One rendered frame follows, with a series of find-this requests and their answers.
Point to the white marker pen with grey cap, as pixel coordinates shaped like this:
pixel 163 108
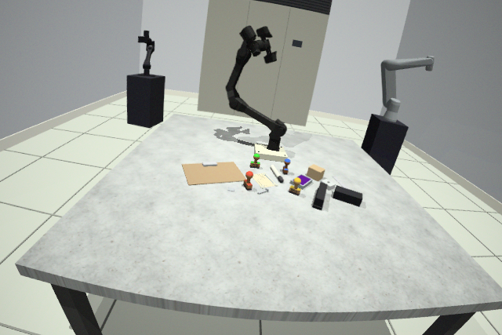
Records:
pixel 277 174

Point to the tan cardboard box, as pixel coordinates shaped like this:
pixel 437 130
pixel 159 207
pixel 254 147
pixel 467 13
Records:
pixel 315 172

